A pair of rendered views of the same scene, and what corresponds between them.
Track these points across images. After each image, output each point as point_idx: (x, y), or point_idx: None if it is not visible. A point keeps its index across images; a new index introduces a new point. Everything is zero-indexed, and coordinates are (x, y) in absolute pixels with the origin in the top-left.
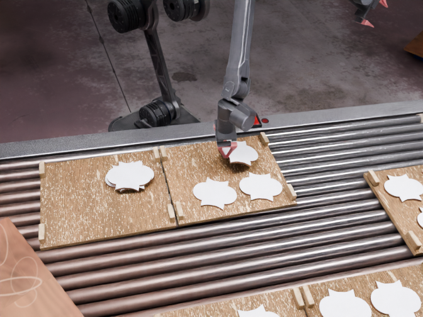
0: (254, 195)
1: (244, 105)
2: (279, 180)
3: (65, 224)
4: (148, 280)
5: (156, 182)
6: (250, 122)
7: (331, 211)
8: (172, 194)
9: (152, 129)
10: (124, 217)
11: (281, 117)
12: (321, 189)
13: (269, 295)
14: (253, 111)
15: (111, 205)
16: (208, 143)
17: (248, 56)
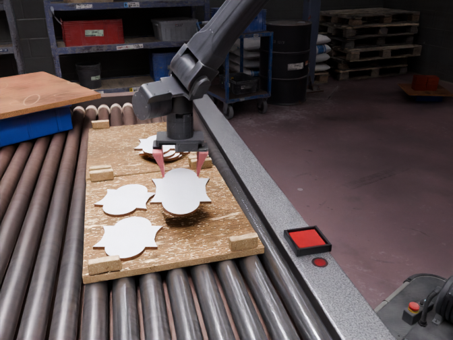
0: (111, 229)
1: (158, 84)
2: (142, 260)
3: (110, 133)
4: (27, 173)
5: (155, 166)
6: (142, 106)
7: (52, 336)
8: (135, 175)
9: (257, 166)
10: (108, 154)
11: (343, 287)
12: (117, 329)
13: None
14: (149, 92)
15: (127, 148)
16: (230, 196)
17: (217, 28)
